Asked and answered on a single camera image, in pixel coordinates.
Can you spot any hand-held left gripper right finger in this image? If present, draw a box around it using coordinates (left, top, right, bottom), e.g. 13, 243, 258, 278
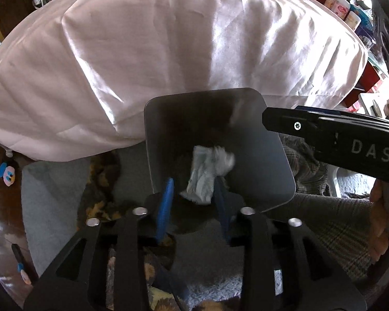
213, 175, 367, 311

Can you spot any red storage box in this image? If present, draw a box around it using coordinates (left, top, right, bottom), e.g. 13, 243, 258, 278
344, 61, 382, 105

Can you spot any person's right hand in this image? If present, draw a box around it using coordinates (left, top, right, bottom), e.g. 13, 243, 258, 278
370, 180, 389, 260

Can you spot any white tissue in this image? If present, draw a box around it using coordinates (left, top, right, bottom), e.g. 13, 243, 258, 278
179, 145, 236, 206

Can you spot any pale pink satin sheet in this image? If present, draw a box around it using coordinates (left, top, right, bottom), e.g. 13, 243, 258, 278
0, 0, 369, 163

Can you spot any cartoon duck slipper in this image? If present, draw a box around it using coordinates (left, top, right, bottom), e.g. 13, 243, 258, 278
11, 244, 33, 286
0, 164, 17, 188

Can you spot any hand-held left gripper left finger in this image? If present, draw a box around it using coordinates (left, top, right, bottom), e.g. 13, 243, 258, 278
24, 178, 176, 311

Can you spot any grey square bin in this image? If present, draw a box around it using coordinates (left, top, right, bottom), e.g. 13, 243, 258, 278
144, 88, 296, 234

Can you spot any plaid trouser leg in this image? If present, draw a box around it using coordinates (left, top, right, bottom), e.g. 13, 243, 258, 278
278, 134, 387, 286

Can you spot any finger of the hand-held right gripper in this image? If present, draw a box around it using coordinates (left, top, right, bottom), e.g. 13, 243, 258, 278
296, 104, 342, 116
261, 106, 318, 135

